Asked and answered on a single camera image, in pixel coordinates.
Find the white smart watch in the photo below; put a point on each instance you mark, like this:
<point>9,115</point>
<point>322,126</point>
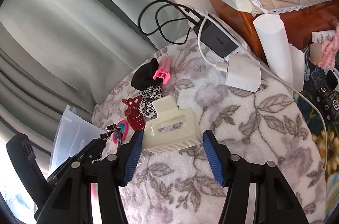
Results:
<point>332,78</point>

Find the pink round compact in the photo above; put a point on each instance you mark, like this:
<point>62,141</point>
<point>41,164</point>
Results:
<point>121,132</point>

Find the white charger plug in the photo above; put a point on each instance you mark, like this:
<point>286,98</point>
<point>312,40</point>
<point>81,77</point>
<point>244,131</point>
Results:
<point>241,72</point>

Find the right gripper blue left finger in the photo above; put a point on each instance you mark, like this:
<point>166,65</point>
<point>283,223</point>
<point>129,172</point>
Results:
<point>131,155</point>

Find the black beaded hair accessory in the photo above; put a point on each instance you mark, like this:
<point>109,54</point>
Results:
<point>104,145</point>

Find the white paper roll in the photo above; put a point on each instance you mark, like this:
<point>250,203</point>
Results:
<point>285,60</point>

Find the wooden bed frame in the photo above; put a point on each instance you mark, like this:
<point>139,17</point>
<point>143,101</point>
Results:
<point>299,24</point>

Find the grey green curtain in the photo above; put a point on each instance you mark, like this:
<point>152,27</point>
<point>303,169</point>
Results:
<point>56,53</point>

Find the leopard print scrunchie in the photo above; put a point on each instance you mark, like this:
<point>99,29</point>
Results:
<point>148,96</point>

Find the dark red claw clip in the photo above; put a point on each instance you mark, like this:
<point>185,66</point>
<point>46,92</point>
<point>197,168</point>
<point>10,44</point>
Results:
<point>132,113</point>

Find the black power adapter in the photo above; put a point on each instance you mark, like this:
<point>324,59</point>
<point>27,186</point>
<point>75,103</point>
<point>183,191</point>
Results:
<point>216,40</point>

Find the clear plastic storage bin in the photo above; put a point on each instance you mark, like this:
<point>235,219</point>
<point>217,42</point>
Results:
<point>72,135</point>

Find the cream claw hair clip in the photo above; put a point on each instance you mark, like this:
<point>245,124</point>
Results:
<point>173,128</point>

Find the black scrunchie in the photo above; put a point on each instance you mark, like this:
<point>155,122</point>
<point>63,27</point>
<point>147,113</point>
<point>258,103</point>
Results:
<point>143,77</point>

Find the pink hair clip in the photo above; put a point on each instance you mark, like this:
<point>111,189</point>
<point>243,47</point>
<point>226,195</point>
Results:
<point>163,71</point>

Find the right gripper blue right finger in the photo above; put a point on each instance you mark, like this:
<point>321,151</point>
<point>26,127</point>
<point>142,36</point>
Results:
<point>210,145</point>

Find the pink knitted item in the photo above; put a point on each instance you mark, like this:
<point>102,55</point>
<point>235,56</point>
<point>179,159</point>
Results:
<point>329,50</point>

